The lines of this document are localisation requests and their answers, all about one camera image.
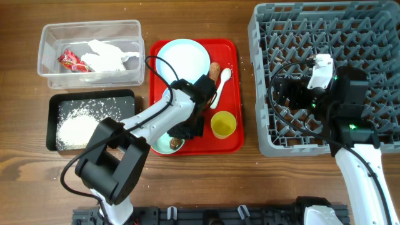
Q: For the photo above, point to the red snack wrapper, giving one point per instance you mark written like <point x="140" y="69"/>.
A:
<point x="73" y="63"/>

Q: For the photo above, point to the orange carrot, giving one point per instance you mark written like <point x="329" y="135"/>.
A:
<point x="214" y="71"/>

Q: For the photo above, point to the black waste tray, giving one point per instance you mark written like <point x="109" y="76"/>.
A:
<point x="125" y="102"/>

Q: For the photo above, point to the red serving tray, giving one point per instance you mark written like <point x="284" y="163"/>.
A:
<point x="224" y="52"/>

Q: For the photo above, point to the clear plastic waste bin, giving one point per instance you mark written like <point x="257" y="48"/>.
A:
<point x="75" y="37"/>

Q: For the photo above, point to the grey dishwasher rack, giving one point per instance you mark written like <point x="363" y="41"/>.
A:
<point x="361" y="34"/>

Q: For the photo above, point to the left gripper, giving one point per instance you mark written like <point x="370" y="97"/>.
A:
<point x="199" y="129"/>

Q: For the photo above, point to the small light blue bowl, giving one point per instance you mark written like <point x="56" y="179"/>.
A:
<point x="168" y="96"/>

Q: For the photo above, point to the white napkin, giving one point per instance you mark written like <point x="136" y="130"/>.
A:
<point x="106" y="57"/>

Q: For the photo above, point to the light green bowl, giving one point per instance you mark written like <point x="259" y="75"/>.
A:
<point x="161" y="146"/>

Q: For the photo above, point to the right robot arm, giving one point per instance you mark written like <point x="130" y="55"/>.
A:
<point x="336" y="97"/>

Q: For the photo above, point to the white plastic spoon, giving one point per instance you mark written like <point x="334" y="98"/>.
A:
<point x="225" y="76"/>

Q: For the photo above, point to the large light blue plate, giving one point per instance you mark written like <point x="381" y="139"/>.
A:
<point x="188" y="58"/>

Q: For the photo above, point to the yellow plastic cup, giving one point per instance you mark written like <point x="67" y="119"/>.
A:
<point x="223" y="124"/>

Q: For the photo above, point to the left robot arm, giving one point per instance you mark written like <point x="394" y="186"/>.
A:
<point x="114" y="158"/>

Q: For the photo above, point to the white rice pile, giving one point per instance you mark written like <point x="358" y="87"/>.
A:
<point x="77" y="120"/>

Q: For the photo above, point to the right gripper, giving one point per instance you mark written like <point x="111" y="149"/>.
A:
<point x="299" y="87"/>

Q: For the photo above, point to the brown mushroom piece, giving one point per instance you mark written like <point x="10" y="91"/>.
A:
<point x="175" y="143"/>

